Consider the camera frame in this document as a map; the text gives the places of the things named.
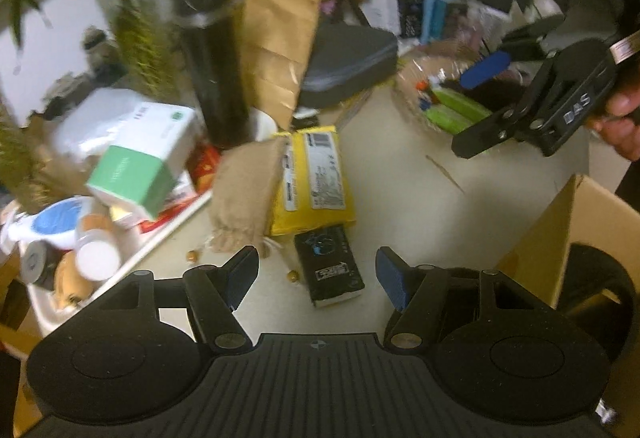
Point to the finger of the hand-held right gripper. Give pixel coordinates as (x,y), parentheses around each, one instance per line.
(485,67)
(480,137)

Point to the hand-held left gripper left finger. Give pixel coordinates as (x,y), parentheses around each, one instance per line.
(240,278)

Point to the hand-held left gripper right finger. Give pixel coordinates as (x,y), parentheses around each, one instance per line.
(392,280)

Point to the black fluffy cloth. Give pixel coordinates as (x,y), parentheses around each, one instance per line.
(495,92)

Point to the cardboard box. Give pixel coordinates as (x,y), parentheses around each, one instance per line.
(540,243)

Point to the black fluffy earmuffs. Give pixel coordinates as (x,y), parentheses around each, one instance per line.
(585,268)

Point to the person's right hand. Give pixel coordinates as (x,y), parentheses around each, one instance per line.
(620,117)

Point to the green packet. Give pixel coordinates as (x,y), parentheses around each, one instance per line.
(460,102)
(450,120)

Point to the black tissue pack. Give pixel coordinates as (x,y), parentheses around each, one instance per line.
(330,263)

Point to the blue box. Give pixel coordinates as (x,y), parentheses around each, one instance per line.
(437,10)

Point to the tall black box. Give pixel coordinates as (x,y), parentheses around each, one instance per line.
(410,12)

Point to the white plastic tray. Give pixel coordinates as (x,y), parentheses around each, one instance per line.
(160,230)

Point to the red packet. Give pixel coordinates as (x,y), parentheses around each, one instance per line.
(205,165)

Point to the yellow plastic package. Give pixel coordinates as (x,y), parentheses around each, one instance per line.
(312,180)

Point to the grey zipper case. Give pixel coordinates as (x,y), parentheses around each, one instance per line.
(345,62)

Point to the green and white box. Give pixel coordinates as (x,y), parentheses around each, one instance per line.
(137,180)

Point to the white capped bottle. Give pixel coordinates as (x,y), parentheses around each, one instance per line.
(97,258)

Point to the large white carton box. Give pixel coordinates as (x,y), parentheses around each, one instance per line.
(135,122)

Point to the white bottle with blue label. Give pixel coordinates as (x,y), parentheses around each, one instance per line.
(45,223)

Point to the black round speaker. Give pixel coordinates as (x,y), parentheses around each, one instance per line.
(35,263)

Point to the brown paper bag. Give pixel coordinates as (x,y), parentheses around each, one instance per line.
(277,52)

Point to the black thermos bottle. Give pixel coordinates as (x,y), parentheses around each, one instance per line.
(215,62)

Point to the bamboo plant in glass vase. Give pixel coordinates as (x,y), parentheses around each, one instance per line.
(145,52)

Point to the dark glass jar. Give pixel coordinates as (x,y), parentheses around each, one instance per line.
(97,47)

